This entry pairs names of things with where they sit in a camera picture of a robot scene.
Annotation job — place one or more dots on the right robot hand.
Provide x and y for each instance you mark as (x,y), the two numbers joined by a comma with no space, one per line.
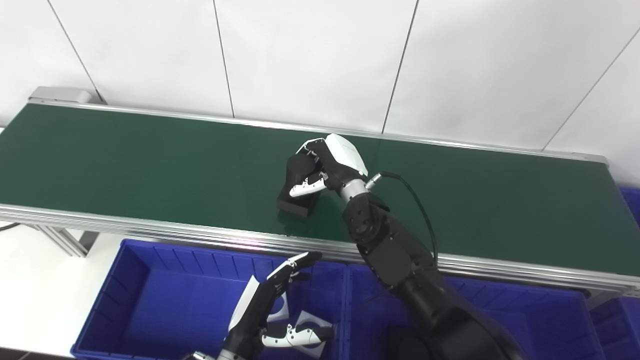
(345,157)

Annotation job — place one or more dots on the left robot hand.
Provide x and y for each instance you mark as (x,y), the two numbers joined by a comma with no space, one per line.
(255,310)

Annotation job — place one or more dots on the black block with cylinder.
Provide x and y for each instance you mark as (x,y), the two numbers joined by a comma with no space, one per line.
(297,200)

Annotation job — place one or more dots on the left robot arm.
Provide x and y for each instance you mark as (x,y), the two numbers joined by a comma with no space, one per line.
(227,356)

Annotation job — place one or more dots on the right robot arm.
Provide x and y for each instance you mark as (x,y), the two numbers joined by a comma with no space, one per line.
(400,260)

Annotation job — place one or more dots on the white square part with hole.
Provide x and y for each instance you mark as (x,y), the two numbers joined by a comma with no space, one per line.
(306,320)
(279,312)

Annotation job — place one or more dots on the blue plastic bin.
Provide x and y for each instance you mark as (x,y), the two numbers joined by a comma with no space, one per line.
(540,325)
(165,305)
(620,325)

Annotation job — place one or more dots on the green conveyor belt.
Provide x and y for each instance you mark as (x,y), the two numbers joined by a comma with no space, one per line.
(150,165)

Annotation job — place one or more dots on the aluminium conveyor leg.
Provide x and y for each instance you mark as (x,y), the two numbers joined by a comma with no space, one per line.
(65,240)

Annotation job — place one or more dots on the grey conveyor end housing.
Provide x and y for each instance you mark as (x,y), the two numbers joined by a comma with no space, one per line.
(62,95)

